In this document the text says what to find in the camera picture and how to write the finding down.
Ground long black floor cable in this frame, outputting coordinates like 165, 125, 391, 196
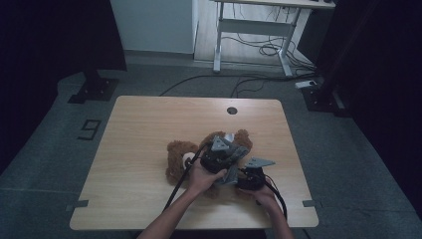
158, 73, 300, 98

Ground white power strip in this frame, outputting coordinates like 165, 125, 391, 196
295, 80, 317, 90

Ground dark curtain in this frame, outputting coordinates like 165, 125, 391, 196
315, 0, 422, 207
0, 0, 127, 173

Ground tangle of black cables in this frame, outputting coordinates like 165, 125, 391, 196
222, 33, 317, 73

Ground white metal desk frame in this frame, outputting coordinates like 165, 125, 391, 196
210, 0, 336, 78

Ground person's right hand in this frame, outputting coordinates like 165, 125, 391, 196
247, 187, 280, 212

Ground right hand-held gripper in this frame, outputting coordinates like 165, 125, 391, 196
237, 156, 277, 191

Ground person's left hand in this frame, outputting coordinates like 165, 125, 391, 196
187, 158, 228, 197

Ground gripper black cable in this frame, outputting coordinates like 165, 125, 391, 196
162, 142, 210, 213
263, 175, 288, 220

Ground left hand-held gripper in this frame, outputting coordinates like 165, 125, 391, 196
199, 134, 241, 175

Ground black stand base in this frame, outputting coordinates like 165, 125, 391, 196
302, 84, 349, 118
68, 69, 119, 104

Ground brown teddy bear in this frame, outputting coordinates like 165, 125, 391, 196
164, 128, 254, 200

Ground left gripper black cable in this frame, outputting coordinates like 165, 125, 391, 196
162, 142, 210, 213

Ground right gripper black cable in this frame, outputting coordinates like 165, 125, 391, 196
263, 175, 288, 220

